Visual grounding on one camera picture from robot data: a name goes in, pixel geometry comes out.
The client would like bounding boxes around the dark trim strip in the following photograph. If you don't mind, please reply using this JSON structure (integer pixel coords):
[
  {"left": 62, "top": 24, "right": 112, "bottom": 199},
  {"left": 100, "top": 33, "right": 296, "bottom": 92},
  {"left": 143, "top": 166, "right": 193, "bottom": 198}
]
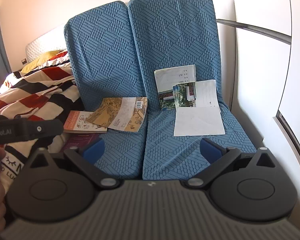
[{"left": 272, "top": 109, "right": 300, "bottom": 180}]

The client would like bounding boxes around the blue textured sofa seat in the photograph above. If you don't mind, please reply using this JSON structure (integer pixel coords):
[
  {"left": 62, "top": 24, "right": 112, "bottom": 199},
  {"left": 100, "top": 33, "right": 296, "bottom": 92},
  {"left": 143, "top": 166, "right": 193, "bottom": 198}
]
[
  {"left": 128, "top": 0, "right": 262, "bottom": 180},
  {"left": 64, "top": 0, "right": 148, "bottom": 180}
]

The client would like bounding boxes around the grey metal rail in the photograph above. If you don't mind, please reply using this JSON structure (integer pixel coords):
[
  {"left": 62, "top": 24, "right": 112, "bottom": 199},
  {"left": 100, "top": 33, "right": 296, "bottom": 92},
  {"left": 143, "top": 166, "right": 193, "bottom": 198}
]
[{"left": 216, "top": 18, "right": 292, "bottom": 46}]

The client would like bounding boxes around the tan illustrated book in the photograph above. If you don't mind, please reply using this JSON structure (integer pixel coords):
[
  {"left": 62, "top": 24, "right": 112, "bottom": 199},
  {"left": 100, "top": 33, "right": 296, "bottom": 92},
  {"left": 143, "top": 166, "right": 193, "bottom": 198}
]
[{"left": 86, "top": 97, "right": 148, "bottom": 133}]

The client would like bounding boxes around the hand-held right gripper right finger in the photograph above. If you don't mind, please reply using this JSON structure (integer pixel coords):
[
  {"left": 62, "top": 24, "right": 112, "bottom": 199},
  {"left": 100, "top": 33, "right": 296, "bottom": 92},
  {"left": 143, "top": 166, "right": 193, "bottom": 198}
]
[{"left": 186, "top": 137, "right": 278, "bottom": 188}]

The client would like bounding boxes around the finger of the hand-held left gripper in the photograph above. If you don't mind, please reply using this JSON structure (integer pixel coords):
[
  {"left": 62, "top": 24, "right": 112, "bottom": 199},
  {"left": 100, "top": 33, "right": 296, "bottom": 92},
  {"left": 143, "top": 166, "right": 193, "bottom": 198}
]
[{"left": 24, "top": 119, "right": 64, "bottom": 142}]

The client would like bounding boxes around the photo cover exercise notebook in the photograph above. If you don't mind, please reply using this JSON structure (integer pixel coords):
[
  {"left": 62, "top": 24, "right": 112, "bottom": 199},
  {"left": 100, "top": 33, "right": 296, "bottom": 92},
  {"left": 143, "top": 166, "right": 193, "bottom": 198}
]
[
  {"left": 154, "top": 64, "right": 197, "bottom": 110},
  {"left": 172, "top": 79, "right": 222, "bottom": 112}
]

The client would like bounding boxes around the yellow pillow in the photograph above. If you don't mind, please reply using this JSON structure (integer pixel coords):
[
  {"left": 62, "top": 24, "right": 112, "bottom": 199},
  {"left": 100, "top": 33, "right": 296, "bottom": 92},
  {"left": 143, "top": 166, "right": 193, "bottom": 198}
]
[{"left": 21, "top": 50, "right": 65, "bottom": 73}]

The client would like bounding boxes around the white quilted headboard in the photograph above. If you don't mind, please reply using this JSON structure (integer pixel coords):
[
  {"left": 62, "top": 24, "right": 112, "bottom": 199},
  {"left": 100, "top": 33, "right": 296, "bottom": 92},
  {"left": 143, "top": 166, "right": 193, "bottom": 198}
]
[{"left": 25, "top": 25, "right": 68, "bottom": 63}]

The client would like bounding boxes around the purple booklet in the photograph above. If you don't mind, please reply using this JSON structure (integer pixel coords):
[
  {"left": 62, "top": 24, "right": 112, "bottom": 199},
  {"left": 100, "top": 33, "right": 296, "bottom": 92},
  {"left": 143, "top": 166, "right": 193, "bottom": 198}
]
[{"left": 61, "top": 133, "right": 99, "bottom": 153}]

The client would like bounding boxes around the red black cream checked blanket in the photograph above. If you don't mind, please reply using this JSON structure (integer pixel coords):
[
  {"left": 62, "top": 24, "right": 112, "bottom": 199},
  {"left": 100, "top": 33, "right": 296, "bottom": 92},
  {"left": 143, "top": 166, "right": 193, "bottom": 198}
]
[{"left": 0, "top": 51, "right": 85, "bottom": 200}]

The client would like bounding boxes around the orange cartoon book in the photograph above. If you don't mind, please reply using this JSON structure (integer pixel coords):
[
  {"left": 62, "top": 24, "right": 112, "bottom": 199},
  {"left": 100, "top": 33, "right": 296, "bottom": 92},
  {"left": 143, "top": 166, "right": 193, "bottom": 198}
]
[{"left": 63, "top": 110, "right": 108, "bottom": 134}]

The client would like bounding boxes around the red patterned ruffled pillow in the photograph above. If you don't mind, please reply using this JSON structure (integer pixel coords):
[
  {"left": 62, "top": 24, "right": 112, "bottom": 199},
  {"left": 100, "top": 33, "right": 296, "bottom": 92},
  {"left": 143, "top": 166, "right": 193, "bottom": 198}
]
[{"left": 47, "top": 49, "right": 70, "bottom": 64}]

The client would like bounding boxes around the white paper sheet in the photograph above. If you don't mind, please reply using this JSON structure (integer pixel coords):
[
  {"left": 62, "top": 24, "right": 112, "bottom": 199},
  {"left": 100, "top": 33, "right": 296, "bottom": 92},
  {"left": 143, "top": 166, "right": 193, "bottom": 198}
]
[{"left": 174, "top": 106, "right": 225, "bottom": 137}]

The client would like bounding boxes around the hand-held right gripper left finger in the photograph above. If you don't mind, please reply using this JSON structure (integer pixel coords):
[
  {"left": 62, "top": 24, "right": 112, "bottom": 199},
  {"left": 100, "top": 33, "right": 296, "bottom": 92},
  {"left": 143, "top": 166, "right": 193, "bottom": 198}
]
[{"left": 27, "top": 138, "right": 120, "bottom": 189}]

